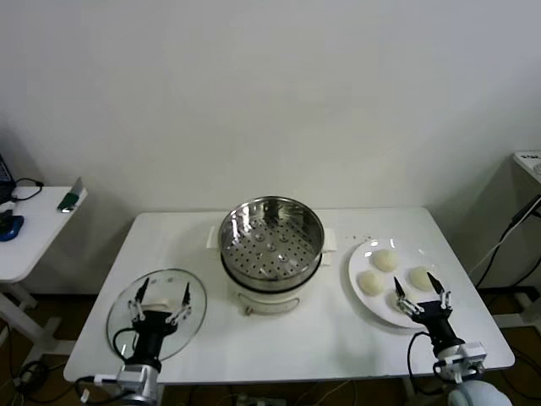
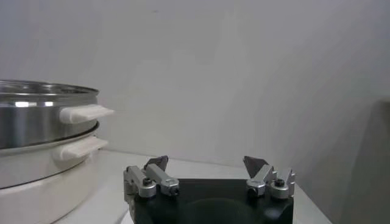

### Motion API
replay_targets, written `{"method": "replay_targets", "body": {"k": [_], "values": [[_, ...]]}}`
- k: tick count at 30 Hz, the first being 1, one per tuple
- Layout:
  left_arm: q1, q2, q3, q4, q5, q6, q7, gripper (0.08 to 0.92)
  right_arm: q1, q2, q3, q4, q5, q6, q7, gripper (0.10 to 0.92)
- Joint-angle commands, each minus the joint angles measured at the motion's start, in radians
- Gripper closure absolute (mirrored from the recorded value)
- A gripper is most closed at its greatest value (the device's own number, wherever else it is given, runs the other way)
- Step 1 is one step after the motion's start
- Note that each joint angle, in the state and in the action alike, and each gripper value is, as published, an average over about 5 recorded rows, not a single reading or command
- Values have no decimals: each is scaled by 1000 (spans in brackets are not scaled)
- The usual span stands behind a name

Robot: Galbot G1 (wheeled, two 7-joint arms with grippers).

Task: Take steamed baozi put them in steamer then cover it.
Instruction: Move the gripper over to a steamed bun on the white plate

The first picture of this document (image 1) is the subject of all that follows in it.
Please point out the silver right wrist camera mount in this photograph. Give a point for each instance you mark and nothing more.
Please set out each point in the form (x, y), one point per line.
(462, 357)

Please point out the blue plastic object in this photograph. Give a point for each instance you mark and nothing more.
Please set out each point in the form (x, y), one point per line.
(12, 226)

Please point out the white steamed baozi bun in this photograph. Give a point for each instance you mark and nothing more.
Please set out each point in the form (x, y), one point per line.
(419, 278)
(384, 260)
(370, 282)
(392, 299)

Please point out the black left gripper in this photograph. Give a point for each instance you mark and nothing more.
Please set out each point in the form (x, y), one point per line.
(150, 334)

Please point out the white side table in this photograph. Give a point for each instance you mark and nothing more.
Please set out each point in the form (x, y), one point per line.
(38, 237)

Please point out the white electric cooking pot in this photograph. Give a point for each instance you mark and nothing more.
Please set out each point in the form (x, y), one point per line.
(262, 302)

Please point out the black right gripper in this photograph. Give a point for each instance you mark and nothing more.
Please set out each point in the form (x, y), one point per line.
(435, 323)

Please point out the grey power strip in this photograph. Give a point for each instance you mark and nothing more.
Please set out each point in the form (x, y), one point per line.
(253, 399)

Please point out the stainless steel steamer basket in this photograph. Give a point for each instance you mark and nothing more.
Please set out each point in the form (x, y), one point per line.
(270, 211)

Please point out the white round plate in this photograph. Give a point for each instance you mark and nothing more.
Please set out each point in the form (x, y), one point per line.
(408, 256)

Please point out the green white scraper tool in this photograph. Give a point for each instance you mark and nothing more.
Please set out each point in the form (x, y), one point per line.
(67, 202)

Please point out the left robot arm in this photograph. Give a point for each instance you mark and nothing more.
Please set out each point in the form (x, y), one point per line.
(145, 401)

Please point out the dark laptop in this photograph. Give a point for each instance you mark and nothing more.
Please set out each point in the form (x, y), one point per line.
(3, 173)

